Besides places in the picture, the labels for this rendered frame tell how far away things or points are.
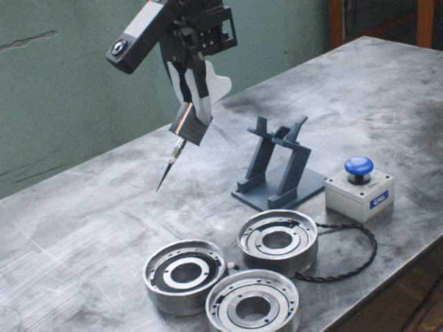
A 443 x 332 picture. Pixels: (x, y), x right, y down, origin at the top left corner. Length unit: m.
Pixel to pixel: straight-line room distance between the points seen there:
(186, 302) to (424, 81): 0.76
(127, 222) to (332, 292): 0.34
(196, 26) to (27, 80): 1.55
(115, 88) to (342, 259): 1.79
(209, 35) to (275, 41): 2.15
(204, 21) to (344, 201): 0.31
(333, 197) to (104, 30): 1.67
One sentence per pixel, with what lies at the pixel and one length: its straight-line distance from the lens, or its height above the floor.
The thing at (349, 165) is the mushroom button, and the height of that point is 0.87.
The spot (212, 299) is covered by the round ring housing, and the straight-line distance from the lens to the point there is 0.67.
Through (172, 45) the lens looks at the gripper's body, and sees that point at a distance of 0.77.
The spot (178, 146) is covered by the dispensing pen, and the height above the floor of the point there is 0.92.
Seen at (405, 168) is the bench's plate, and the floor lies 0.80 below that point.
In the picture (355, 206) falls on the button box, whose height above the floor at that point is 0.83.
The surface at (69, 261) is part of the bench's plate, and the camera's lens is 0.85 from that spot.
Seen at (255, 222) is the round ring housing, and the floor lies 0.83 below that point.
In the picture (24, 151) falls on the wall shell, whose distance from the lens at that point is 2.32.
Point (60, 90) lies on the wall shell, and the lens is 2.31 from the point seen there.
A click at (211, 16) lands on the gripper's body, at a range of 0.76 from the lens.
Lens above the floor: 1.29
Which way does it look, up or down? 32 degrees down
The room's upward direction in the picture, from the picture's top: 8 degrees counter-clockwise
